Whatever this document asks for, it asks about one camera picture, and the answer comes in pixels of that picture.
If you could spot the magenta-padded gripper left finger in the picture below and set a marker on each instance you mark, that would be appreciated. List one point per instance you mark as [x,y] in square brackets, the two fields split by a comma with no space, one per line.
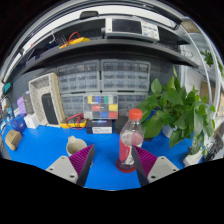
[63,168]

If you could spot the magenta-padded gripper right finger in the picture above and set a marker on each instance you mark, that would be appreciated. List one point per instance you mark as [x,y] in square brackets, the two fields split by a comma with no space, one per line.
[161,168]

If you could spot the clear red-capped drink bottle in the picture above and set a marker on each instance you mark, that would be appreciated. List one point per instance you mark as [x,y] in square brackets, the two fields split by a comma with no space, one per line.
[130,140]

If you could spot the grey ceramic mug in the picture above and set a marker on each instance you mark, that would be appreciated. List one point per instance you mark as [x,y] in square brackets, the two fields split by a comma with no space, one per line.
[76,145]

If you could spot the small white pot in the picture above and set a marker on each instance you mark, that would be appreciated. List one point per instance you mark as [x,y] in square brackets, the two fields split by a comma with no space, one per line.
[192,159]

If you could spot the yellow multimeter with red leads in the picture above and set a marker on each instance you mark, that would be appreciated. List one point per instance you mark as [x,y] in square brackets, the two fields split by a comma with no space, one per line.
[75,124]

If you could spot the black box with white label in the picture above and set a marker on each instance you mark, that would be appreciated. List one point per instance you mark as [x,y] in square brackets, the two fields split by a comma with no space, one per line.
[99,127]

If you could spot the brown cardboard box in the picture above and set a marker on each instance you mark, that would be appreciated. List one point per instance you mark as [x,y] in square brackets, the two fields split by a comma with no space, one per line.
[13,140]

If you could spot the black flat case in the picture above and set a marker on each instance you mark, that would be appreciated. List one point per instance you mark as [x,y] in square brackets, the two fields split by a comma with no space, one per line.
[121,125]

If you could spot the green potted plant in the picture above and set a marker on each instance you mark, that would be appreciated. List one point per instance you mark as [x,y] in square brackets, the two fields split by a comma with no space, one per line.
[180,110]

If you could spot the black oblong speaker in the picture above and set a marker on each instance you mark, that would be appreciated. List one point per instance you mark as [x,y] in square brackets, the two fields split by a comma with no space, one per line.
[50,108]

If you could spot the blue carton box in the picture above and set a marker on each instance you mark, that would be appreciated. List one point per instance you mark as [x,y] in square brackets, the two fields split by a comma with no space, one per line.
[18,124]

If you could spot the clear organizer with coloured parts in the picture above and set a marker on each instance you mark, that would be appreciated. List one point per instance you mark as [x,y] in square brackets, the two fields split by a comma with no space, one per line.
[100,107]

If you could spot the dark grey upright box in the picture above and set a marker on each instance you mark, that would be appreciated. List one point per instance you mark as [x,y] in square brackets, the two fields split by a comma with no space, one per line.
[28,102]

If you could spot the beige perforated tray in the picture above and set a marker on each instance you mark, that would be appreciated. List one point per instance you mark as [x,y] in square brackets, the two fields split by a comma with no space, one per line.
[38,88]

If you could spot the white metal shelf rack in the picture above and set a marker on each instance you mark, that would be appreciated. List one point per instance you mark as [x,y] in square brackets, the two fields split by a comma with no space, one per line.
[213,66]

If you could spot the dark grey shelf unit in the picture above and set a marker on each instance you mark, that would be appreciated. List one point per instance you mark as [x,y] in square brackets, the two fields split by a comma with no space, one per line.
[106,50]

